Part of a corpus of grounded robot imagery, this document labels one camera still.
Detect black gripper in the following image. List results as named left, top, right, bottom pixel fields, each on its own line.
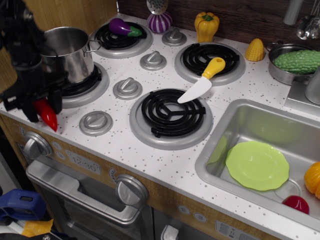
left=0, top=72, right=69, bottom=123

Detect red toy chili pepper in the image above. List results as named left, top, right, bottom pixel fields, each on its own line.
left=32, top=98, right=58, bottom=132

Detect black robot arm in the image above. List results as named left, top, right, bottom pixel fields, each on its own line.
left=0, top=0, right=70, bottom=123

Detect stainless steel pot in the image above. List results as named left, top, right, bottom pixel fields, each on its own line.
left=40, top=26, right=102, bottom=84

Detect yellow toy bell pepper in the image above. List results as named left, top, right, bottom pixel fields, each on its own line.
left=194, top=12, right=220, bottom=43

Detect small steel pan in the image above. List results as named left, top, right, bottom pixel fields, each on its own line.
left=266, top=42, right=315, bottom=85

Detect front left black burner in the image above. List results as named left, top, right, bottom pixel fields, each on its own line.
left=62, top=62, right=110, bottom=109

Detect black burner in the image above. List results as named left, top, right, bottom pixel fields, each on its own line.
left=62, top=62, right=110, bottom=109
left=129, top=88, right=214, bottom=151
left=174, top=42, right=246, bottom=87
left=89, top=21, right=153, bottom=59

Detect left silver oven dial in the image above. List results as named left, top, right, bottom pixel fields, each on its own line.
left=23, top=131, right=53, bottom=160

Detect silver oven dial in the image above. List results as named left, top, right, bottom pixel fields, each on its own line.
left=115, top=174, right=149, bottom=207
left=23, top=131, right=53, bottom=160

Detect silver stove knob front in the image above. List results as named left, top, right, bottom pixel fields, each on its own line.
left=79, top=111, right=113, bottom=137

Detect silver stove knob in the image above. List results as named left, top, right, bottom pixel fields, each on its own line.
left=139, top=51, right=167, bottom=71
left=79, top=111, right=113, bottom=137
left=161, top=28, right=187, bottom=47
left=112, top=77, right=143, bottom=101

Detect back left black burner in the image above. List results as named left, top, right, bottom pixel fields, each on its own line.
left=89, top=21, right=153, bottom=59

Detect blue clamp tool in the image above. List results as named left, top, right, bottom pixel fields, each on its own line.
left=0, top=189, right=47, bottom=221

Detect purple toy eggplant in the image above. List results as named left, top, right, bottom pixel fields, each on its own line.
left=108, top=18, right=143, bottom=37

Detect front right black burner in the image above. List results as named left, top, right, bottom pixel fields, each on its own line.
left=129, top=88, right=214, bottom=151

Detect right silver oven dial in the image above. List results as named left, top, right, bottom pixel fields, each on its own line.
left=115, top=174, right=149, bottom=207

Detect yellow cloth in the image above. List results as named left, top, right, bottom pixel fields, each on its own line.
left=21, top=219, right=54, bottom=238

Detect purple striped toy onion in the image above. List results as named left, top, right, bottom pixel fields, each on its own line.
left=147, top=11, right=173, bottom=34

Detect silver stove knob back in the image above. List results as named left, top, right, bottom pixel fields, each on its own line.
left=161, top=28, right=187, bottom=47

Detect silver perforated skimmer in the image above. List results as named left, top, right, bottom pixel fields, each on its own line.
left=146, top=0, right=169, bottom=15

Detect back right black burner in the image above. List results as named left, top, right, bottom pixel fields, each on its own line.
left=174, top=42, right=246, bottom=87

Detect silver toy sink basin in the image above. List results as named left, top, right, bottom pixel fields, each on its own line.
left=195, top=99, right=320, bottom=231

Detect yellow toy corn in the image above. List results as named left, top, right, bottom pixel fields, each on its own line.
left=245, top=38, right=265, bottom=62

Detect light green plastic plate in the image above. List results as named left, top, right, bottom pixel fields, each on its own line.
left=225, top=141, right=290, bottom=191

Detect green toy bitter gourd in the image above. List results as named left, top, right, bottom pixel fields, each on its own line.
left=273, top=50, right=320, bottom=75

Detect silver faucet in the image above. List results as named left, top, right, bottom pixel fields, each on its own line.
left=283, top=0, right=320, bottom=116

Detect red toy tomato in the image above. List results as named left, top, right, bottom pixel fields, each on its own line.
left=282, top=195, right=310, bottom=215

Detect hanging silver spoons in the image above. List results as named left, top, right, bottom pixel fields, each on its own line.
left=295, top=0, right=320, bottom=40

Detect orange toy pumpkin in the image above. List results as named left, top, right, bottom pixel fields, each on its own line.
left=304, top=162, right=320, bottom=199

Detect silver oven door handle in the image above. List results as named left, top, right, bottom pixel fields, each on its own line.
left=26, top=160, right=140, bottom=228

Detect toy knife yellow handle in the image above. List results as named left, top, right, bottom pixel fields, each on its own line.
left=177, top=57, right=226, bottom=104

